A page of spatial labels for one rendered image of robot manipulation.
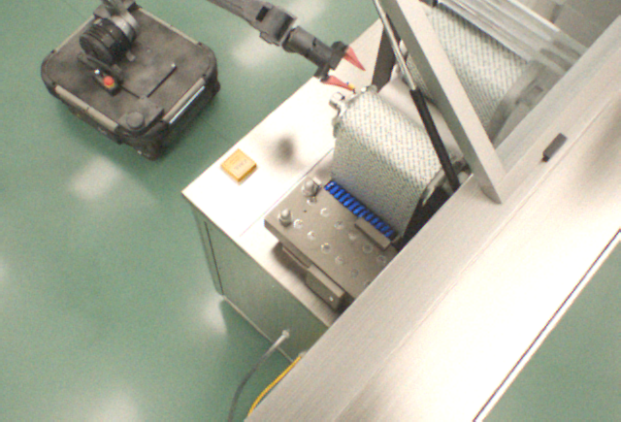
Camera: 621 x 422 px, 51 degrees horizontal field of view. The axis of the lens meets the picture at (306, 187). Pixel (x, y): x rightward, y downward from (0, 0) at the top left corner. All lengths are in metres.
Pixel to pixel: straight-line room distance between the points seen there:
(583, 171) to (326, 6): 2.23
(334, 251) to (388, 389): 0.56
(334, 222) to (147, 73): 1.43
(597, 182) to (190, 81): 1.86
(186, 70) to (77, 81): 0.45
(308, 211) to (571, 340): 1.48
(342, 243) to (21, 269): 1.58
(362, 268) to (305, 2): 2.02
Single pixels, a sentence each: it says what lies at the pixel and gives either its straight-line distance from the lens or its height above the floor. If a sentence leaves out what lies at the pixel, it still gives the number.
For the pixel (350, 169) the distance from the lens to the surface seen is 1.55.
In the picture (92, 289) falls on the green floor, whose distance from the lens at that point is 2.71.
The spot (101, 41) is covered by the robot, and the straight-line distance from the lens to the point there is 2.76.
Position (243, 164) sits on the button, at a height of 0.92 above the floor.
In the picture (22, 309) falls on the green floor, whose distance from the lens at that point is 2.77.
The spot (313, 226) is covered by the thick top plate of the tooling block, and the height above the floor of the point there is 1.03.
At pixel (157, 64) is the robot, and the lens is 2.83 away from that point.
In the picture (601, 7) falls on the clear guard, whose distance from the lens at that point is 1.16.
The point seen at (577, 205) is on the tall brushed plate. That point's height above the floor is 1.44.
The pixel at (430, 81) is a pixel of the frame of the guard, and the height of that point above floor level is 1.79.
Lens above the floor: 2.50
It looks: 64 degrees down
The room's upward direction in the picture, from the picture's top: 5 degrees clockwise
